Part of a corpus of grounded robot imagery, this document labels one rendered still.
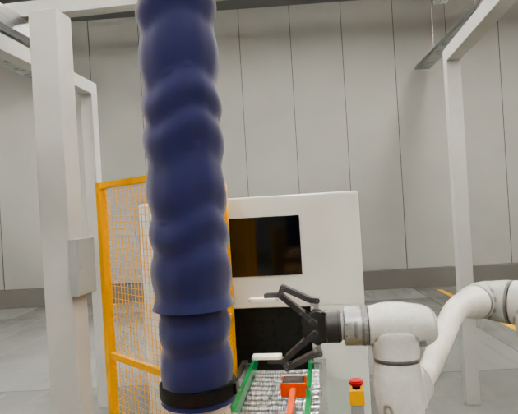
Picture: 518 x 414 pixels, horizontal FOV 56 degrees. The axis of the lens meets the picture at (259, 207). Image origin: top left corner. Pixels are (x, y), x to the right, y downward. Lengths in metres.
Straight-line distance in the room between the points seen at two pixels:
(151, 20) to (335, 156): 9.39
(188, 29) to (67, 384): 2.07
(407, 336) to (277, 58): 10.12
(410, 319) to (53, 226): 2.09
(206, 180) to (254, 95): 9.53
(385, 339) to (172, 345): 0.59
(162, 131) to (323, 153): 9.39
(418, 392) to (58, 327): 2.09
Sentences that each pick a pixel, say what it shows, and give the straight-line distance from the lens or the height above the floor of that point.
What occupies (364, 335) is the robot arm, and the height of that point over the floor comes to 1.58.
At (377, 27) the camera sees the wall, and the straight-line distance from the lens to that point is 11.46.
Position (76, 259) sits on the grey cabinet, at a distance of 2.74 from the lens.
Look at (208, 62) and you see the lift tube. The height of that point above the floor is 2.30.
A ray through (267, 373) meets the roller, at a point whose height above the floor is 0.53.
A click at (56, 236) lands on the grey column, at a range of 2.81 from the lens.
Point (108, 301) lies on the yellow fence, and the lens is 3.34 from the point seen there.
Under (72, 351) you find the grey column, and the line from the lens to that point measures 2.87.
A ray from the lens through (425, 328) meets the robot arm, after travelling 1.16.
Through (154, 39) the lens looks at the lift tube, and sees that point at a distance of 1.45.
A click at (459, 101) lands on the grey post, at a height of 2.72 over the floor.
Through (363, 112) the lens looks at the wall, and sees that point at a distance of 10.93.
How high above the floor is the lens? 1.88
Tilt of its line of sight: level
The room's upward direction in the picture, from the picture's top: 3 degrees counter-clockwise
